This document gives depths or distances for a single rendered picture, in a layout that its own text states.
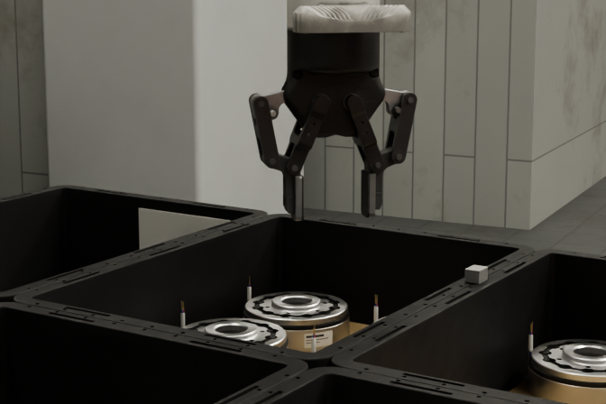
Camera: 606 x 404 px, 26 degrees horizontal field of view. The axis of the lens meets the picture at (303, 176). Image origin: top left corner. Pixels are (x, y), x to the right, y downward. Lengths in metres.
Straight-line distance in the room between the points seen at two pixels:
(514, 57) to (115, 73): 1.67
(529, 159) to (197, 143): 1.52
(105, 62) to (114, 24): 0.15
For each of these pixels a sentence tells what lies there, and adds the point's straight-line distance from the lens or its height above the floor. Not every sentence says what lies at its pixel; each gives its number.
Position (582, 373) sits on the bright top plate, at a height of 0.86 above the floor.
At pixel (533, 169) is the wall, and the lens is 5.58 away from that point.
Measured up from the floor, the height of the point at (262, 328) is 0.86.
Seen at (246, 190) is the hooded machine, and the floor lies 0.25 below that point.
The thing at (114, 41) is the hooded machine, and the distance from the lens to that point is 4.90.
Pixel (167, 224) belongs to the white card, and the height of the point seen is 0.90.
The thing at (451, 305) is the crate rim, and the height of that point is 0.93.
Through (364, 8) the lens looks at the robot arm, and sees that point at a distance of 1.00.
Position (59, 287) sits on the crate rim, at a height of 0.93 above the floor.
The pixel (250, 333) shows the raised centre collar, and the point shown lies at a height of 0.87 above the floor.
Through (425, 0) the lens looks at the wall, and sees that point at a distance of 5.63.
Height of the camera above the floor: 1.22
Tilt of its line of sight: 10 degrees down
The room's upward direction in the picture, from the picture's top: straight up
